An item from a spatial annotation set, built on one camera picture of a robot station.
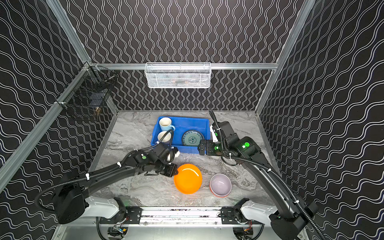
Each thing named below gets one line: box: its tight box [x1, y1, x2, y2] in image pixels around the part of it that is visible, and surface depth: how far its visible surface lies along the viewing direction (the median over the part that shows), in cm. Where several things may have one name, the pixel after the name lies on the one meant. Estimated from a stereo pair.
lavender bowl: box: [209, 173, 232, 198], surface depth 82 cm
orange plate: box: [173, 163, 203, 195], surface depth 81 cm
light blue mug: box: [159, 117, 176, 131], surface depth 102 cm
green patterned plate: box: [182, 129, 205, 147], surface depth 102 cm
